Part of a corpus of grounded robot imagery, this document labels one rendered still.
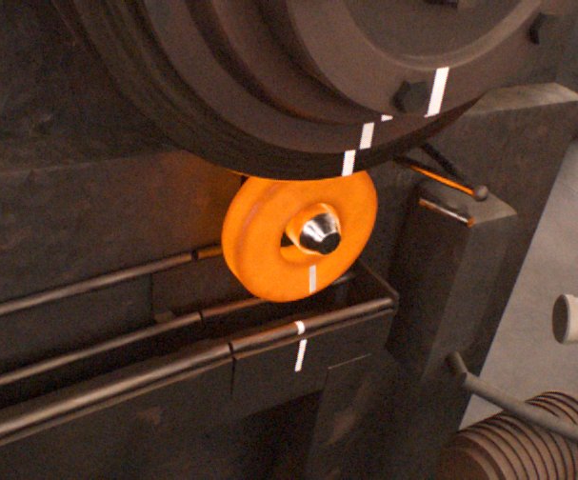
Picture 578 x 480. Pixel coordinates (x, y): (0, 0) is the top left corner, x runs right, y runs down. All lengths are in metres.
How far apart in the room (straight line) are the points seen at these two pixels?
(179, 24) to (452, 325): 0.53
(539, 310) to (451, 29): 1.70
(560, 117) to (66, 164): 0.63
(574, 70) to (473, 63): 2.80
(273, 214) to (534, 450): 0.48
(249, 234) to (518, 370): 1.38
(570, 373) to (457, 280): 1.20
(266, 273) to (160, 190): 0.12
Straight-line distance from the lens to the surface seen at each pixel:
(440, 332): 0.87
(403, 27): 0.50
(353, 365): 0.79
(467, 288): 0.84
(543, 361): 2.00
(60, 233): 0.65
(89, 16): 0.47
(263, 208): 0.62
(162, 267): 0.70
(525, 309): 2.16
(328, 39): 0.45
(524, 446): 0.95
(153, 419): 0.69
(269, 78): 0.49
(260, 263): 0.65
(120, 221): 0.67
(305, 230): 0.64
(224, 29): 0.47
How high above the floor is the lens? 1.16
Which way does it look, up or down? 32 degrees down
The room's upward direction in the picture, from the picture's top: 10 degrees clockwise
